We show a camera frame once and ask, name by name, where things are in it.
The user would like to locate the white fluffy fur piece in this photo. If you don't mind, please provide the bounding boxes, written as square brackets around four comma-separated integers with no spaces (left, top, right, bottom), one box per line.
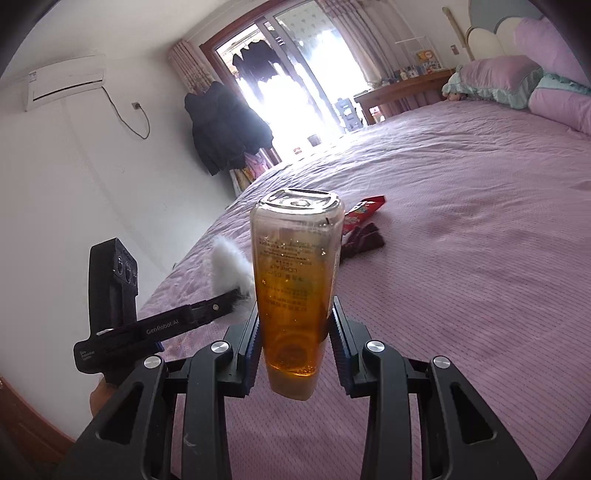
[211,235,256,313]

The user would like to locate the pink and grey curtain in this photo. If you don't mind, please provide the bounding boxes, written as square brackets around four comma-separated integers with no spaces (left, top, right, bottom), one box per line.
[318,0,417,87]

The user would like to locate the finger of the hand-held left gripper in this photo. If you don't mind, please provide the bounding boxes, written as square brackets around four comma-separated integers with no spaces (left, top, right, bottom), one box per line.
[190,288,244,325]

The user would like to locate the wooden bed post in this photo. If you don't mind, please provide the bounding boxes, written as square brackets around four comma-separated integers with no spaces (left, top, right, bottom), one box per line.
[442,6,476,61]

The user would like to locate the blue and cream headboard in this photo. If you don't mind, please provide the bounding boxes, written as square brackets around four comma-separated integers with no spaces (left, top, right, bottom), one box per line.
[464,0,546,62]

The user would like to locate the sliding glass door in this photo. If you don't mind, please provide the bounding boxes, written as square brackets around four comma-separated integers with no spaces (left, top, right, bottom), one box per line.
[200,0,352,140]

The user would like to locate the black power cable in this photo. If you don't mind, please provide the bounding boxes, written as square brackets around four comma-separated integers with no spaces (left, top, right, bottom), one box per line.
[103,85,151,140]

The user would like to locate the bed with pink cover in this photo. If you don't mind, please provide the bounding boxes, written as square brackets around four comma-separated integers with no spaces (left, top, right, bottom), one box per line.
[137,99,591,480]

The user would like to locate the white desk lamp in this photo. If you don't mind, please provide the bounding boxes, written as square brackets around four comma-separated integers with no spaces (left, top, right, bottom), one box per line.
[394,36,435,51]

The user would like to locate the person's left hand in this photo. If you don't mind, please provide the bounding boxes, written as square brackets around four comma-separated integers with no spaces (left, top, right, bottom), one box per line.
[89,383,122,419]

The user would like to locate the colourful box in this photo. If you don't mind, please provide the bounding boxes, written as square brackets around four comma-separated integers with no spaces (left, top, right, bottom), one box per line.
[415,49,440,75]

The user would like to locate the plastic drawer unit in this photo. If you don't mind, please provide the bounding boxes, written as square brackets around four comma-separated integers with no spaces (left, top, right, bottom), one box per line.
[334,97,362,133]

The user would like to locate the small plush doll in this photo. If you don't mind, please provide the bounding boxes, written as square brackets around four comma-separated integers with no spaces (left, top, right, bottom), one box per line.
[440,65,477,103]

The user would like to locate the dark hanging clothes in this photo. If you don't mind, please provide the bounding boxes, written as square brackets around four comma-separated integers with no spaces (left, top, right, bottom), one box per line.
[230,41,290,85]

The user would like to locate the dark coats on rack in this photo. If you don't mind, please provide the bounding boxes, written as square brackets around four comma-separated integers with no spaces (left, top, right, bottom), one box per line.
[184,80,274,176]

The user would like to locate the red snack wrapper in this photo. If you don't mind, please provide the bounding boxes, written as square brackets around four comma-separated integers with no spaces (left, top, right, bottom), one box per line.
[344,196,387,228]

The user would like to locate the pink pillow with teal ruffle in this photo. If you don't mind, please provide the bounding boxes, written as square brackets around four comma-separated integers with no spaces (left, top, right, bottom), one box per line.
[442,55,546,110]

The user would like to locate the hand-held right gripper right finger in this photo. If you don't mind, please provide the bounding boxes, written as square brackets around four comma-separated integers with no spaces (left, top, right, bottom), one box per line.
[329,295,539,480]

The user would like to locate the clear bottle with amber liquid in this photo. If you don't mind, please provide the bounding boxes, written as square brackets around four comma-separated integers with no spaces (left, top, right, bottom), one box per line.
[250,188,346,402]

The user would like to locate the colourful hanging bags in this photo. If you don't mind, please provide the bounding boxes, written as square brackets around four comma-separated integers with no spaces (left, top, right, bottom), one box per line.
[229,150,279,193]

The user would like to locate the wooden desk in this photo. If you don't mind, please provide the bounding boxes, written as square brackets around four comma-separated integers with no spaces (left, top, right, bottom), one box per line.
[353,69,456,126]

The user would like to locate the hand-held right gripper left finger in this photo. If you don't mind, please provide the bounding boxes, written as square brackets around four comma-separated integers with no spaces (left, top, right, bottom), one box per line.
[53,307,264,480]

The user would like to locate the pink teal pillows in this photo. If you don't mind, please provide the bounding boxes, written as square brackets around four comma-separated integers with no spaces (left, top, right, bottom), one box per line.
[512,17,591,136]

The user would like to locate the white air conditioner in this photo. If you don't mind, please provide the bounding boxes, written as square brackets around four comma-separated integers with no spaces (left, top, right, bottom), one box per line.
[25,54,108,113]

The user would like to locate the dark maroon sock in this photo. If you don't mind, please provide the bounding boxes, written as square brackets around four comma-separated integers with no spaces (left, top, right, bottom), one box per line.
[341,223,385,258]

